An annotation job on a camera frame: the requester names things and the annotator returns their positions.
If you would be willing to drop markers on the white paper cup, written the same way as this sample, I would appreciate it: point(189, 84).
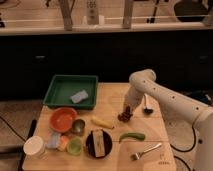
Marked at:
point(34, 146)

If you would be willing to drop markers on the silver fork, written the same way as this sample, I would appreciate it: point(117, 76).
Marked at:
point(138, 155)

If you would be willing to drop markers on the light blue sponge block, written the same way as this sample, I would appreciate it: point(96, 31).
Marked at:
point(79, 96)

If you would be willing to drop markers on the green plastic cup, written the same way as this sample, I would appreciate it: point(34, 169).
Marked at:
point(74, 146)

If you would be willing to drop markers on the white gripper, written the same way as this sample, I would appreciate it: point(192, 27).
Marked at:
point(132, 99)

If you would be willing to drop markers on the brown wooden block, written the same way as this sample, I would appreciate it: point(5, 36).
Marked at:
point(98, 140)

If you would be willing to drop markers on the dark red grape bunch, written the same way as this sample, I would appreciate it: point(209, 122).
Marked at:
point(125, 115)

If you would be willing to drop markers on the green plastic tray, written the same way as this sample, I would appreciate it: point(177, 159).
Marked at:
point(62, 87)

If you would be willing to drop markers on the black round plate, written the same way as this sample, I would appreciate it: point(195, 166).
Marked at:
point(90, 144)

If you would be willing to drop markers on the orange bowl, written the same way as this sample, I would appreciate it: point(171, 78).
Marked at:
point(62, 118)

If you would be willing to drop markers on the small metal cup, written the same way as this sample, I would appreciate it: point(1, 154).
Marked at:
point(78, 126)

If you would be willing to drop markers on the green chili pepper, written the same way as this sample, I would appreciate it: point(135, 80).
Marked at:
point(137, 136)

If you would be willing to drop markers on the yellow banana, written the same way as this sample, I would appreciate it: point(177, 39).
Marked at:
point(102, 123)

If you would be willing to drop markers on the orange small block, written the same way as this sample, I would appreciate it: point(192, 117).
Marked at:
point(63, 143)

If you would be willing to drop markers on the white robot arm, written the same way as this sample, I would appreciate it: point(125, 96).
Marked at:
point(196, 113)

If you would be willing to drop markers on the light blue small container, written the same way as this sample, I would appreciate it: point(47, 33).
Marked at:
point(53, 141)

